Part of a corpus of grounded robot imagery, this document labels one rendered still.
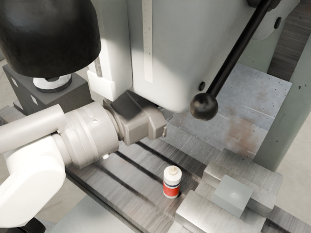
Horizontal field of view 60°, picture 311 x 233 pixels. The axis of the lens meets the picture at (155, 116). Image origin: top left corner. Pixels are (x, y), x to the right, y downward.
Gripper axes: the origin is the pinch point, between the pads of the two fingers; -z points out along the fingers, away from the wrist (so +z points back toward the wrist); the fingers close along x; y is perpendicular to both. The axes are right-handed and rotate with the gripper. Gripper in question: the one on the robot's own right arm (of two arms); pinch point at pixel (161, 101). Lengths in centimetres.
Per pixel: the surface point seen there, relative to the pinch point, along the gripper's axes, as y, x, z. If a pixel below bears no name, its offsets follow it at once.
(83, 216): 35.9, 6.5, 19.2
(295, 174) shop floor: 122, 0, -113
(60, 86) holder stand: 7.8, 24.3, 11.7
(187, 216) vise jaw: 16.7, -14.3, 3.5
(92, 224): 35.9, 3.2, 18.1
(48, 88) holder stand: 7.8, 25.1, 14.3
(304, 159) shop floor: 122, 3, -128
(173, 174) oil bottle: 18.3, -4.7, -0.5
